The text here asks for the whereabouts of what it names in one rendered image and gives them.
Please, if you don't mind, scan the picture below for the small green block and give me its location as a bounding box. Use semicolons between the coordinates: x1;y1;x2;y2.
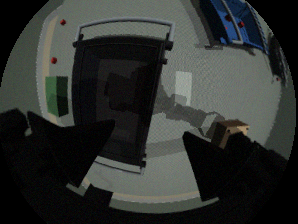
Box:
44;76;68;117

